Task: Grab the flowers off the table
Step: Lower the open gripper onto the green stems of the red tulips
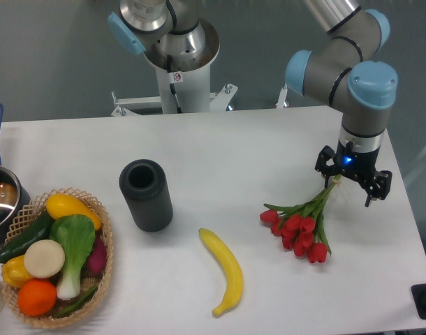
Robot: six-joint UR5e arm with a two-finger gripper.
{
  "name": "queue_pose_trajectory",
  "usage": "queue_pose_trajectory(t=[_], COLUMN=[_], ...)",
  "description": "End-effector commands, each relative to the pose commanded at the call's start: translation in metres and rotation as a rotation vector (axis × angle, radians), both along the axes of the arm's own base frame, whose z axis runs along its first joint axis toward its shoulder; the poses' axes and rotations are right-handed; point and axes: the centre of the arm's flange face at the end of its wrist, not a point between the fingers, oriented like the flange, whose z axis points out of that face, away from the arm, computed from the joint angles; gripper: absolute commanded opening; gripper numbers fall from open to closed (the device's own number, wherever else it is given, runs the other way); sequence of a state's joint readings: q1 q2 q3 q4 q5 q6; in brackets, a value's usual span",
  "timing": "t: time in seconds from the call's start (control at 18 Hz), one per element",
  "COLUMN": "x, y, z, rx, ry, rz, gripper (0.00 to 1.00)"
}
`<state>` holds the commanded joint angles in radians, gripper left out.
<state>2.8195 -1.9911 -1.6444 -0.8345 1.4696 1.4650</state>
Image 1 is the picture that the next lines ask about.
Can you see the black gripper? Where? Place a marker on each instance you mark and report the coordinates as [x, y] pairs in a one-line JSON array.
[[357, 166]]

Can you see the red tulip bouquet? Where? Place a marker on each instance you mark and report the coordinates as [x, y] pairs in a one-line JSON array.
[[301, 227]]

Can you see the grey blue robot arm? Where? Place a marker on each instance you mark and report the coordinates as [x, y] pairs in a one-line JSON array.
[[342, 76]]

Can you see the yellow banana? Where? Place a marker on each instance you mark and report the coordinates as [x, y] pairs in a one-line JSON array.
[[231, 269]]

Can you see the dark grey ribbed vase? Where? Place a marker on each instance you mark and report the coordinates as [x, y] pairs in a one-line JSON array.
[[144, 186]]

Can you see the purple sweet potato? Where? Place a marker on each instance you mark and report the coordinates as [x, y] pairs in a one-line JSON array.
[[98, 258]]

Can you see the green bok choy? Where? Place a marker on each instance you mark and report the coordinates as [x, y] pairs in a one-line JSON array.
[[76, 235]]

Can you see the yellow squash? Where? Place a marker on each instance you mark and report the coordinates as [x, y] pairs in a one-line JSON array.
[[60, 205]]

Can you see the woven wicker basket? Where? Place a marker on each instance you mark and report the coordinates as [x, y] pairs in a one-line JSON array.
[[24, 218]]

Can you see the green chili pepper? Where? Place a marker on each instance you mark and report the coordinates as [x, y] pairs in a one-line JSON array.
[[78, 304]]

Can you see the beige round disc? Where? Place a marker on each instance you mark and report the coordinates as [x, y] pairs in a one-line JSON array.
[[44, 258]]

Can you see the orange fruit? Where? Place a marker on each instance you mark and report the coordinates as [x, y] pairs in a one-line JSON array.
[[36, 297]]

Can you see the green cucumber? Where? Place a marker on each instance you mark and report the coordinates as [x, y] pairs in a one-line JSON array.
[[38, 230]]

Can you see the yellow bell pepper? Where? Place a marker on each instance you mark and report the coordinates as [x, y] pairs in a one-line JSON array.
[[14, 272]]

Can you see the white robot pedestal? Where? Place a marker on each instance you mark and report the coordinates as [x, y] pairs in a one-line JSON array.
[[182, 64]]

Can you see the blue handled saucepan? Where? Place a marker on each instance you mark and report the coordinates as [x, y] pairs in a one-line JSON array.
[[13, 196]]

